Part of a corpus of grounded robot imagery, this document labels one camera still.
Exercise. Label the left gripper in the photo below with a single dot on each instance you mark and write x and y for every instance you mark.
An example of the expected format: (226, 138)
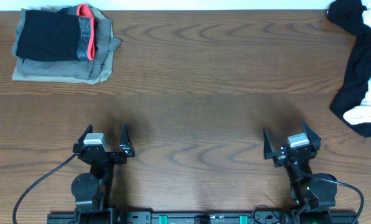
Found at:
(126, 147)

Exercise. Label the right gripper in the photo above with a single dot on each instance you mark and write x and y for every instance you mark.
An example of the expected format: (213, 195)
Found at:
(281, 158)

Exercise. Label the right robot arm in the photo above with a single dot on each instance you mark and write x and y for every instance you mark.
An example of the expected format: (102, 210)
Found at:
(313, 193)

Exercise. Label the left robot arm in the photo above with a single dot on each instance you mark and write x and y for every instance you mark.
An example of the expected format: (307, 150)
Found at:
(92, 189)

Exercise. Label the folded grey garment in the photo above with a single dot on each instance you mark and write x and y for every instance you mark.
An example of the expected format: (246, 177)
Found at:
(101, 46)

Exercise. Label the folded black garment red band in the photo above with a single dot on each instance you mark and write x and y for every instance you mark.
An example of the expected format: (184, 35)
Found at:
(65, 35)

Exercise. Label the crumpled black garment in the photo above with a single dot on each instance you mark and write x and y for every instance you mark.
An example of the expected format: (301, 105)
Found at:
(347, 14)

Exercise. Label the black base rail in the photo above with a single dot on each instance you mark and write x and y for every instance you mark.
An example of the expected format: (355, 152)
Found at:
(258, 216)

